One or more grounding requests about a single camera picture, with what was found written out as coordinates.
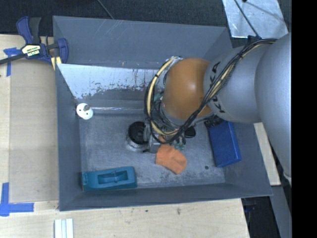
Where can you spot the clear jar with black lid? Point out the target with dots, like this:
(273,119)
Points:
(136,133)

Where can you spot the grey metal bin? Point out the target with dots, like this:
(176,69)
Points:
(109,145)

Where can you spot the teal plastic block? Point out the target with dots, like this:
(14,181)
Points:
(109,179)

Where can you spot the blue box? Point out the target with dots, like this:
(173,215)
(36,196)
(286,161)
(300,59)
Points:
(224,146)

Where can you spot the pale wood board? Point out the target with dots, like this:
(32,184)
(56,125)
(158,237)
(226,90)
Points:
(33,133)

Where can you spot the black cylinder on white bracket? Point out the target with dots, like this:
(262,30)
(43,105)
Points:
(190,132)

